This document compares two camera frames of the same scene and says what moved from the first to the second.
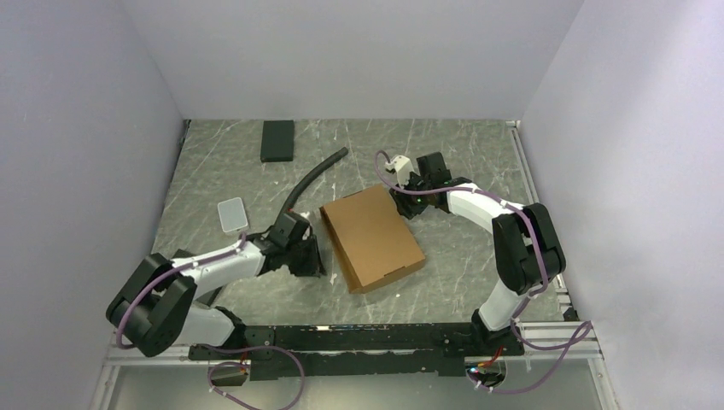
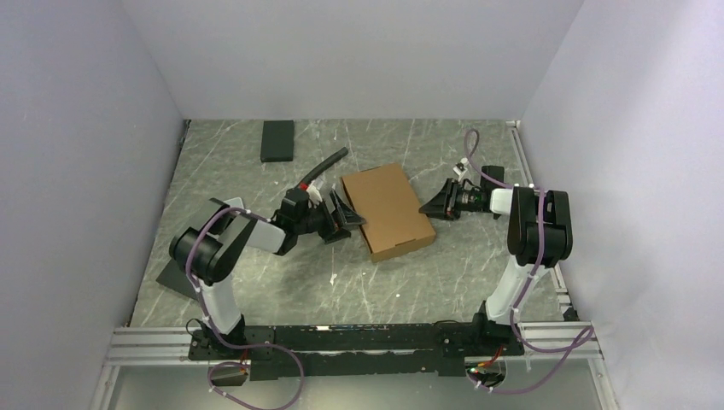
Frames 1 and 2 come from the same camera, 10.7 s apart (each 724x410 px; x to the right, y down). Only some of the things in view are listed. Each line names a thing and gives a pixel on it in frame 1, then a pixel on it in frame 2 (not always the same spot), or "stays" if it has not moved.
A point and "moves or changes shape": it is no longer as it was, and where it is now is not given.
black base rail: [357, 351] stays
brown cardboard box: [370, 241] moves or changes shape
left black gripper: [314, 266] -> [343, 214]
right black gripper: [400, 200] -> [439, 207]
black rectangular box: [277, 141] stays
